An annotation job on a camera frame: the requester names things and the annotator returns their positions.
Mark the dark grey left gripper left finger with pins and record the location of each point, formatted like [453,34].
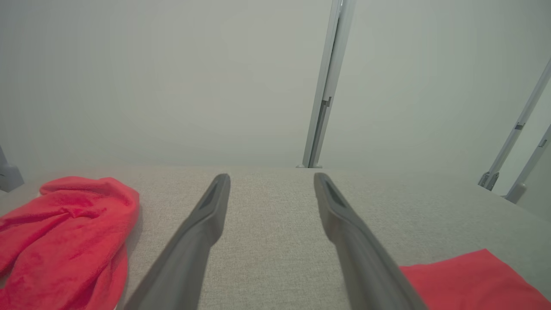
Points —
[185,267]

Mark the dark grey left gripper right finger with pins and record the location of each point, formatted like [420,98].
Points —
[366,271]

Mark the red white basketball jersey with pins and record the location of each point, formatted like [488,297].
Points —
[473,284]

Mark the red shorts with white trim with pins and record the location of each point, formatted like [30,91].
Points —
[64,241]

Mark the slanted grey partition post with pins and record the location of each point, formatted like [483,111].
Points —
[516,129]
[529,168]

